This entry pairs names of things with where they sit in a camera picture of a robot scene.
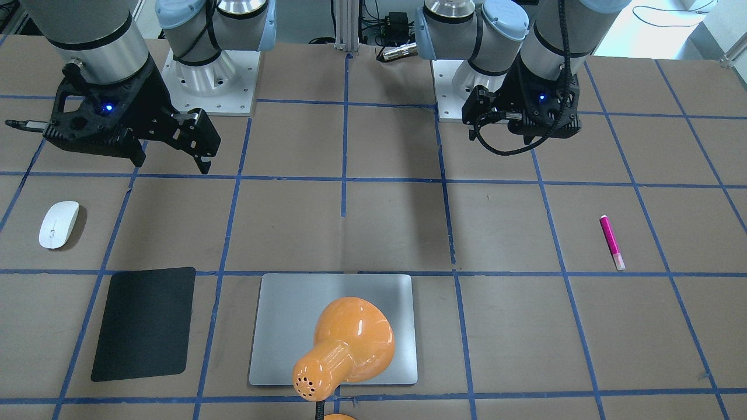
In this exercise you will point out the black mousepad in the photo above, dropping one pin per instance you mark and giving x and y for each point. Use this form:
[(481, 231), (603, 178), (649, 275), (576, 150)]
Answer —
[(145, 326)]

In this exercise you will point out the orange desk lamp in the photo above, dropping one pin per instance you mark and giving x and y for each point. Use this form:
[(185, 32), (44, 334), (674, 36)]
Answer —
[(353, 342)]

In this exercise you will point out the white computer mouse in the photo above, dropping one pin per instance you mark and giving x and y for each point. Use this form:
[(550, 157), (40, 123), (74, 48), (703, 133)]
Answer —
[(57, 225)]

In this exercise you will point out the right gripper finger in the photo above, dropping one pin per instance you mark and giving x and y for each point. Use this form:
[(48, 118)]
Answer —
[(197, 136)]

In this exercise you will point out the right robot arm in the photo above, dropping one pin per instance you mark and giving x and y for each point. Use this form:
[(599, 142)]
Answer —
[(104, 38)]

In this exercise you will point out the pink marker pen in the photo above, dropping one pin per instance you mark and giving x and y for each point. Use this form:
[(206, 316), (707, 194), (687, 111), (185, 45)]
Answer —
[(610, 238)]

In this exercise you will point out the silver laptop notebook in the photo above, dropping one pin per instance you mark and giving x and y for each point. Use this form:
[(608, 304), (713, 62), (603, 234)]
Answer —
[(290, 305)]

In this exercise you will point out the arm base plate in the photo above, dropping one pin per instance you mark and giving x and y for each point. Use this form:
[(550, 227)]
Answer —
[(453, 80), (224, 87)]

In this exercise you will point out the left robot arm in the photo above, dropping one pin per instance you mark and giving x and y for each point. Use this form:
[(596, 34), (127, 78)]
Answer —
[(490, 35)]

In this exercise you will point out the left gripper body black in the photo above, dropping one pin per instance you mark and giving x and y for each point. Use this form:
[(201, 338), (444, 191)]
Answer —
[(505, 93)]

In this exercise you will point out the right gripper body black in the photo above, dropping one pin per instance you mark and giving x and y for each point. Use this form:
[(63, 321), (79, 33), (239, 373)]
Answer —
[(150, 92)]

